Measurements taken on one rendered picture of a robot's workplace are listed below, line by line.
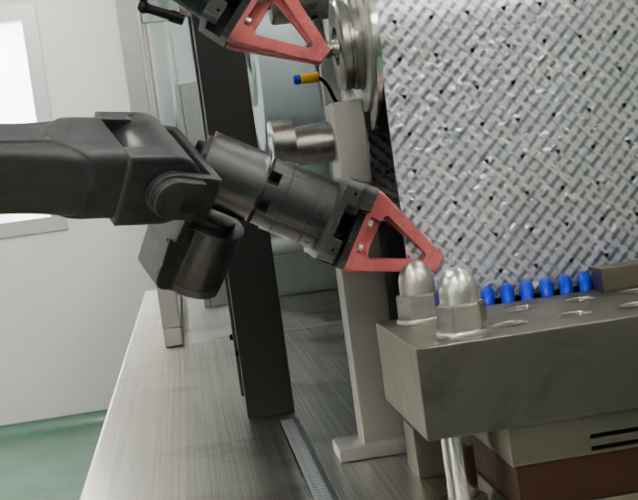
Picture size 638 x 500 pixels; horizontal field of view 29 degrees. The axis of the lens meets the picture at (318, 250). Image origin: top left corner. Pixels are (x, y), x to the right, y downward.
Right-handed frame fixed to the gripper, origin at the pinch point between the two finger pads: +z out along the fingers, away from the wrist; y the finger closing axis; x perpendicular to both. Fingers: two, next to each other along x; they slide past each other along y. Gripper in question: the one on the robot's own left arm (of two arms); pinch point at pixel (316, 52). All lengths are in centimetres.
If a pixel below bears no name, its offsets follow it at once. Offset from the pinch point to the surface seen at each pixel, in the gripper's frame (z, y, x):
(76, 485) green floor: 27, -412, -141
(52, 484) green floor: 19, -421, -148
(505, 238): 20.5, 4.3, -4.9
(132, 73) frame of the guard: -19, -98, -4
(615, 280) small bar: 27.9, 10.4, -3.7
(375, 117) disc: 6.8, 1.1, -2.0
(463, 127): 12.9, 4.3, 0.7
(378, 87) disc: 5.5, 3.9, -0.3
